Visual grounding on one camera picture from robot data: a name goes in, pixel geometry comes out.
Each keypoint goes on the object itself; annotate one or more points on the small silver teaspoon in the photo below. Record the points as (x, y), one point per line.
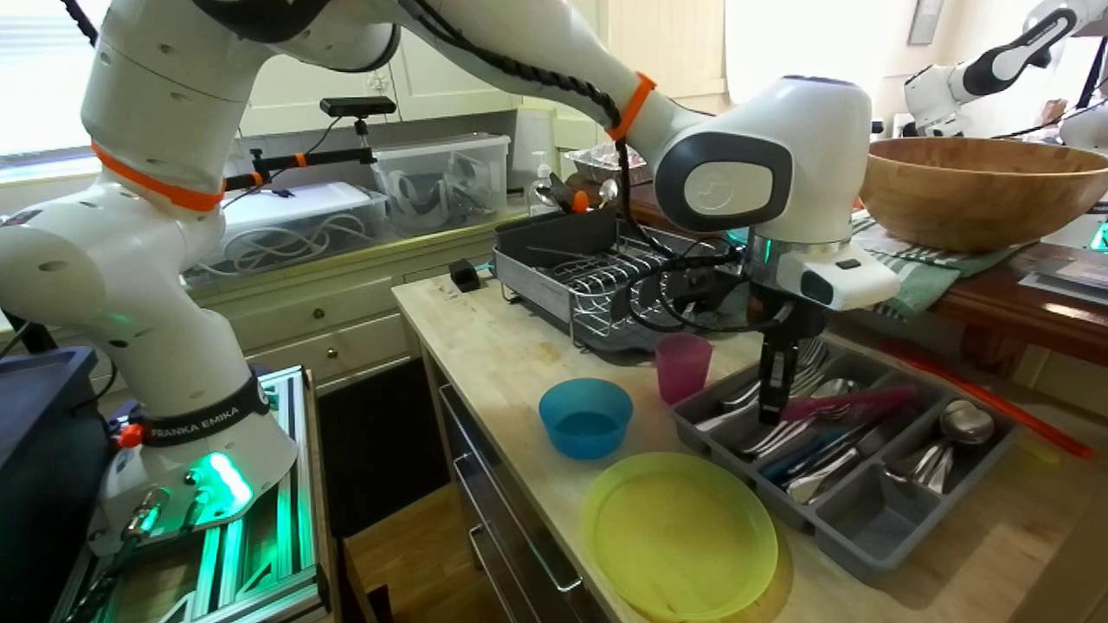
(928, 464)
(963, 422)

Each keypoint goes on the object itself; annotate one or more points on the grey steel dish rack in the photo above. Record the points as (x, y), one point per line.
(554, 260)

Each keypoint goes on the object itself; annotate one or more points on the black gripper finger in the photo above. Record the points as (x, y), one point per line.
(799, 365)
(771, 381)

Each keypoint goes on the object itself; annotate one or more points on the dark wooden side table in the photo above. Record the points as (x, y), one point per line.
(1041, 312)

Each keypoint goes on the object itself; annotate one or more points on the blue plastic bowl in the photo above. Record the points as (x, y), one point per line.
(587, 419)

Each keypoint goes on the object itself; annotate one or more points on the aluminium robot cart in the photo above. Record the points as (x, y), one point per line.
(244, 555)

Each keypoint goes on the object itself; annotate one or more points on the pink plastic spoon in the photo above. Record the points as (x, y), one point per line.
(861, 402)

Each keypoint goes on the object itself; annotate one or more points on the dark storage bin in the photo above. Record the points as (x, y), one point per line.
(46, 463)

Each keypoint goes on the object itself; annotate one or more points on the grey cutlery tray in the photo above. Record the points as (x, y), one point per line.
(876, 525)

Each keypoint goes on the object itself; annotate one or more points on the black camera on stand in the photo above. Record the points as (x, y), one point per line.
(357, 109)

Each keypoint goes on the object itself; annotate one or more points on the small black block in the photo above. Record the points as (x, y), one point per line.
(466, 276)

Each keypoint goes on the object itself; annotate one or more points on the wooden bowl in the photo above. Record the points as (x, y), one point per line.
(982, 193)

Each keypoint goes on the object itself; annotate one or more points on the lime green plastic plate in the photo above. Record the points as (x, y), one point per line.
(680, 538)

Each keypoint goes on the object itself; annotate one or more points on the green striped cloth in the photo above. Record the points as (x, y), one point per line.
(935, 278)

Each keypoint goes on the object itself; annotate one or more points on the pink plastic cup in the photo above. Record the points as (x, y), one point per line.
(683, 367)

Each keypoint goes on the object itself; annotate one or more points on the large silver spoon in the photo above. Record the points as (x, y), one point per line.
(823, 479)

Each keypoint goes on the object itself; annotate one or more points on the white drawer cabinet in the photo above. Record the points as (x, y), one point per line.
(313, 316)

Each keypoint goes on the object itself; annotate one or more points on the clear plastic storage box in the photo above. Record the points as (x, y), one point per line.
(446, 181)

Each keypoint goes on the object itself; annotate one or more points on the orange red strip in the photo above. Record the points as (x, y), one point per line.
(1016, 417)

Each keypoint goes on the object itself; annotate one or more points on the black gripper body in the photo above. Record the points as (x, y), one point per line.
(785, 316)

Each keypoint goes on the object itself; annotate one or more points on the idle white robot arm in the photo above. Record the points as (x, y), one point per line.
(982, 69)

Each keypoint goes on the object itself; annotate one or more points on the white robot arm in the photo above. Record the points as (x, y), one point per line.
(149, 104)

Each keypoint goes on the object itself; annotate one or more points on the silver fork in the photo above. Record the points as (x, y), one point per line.
(779, 435)

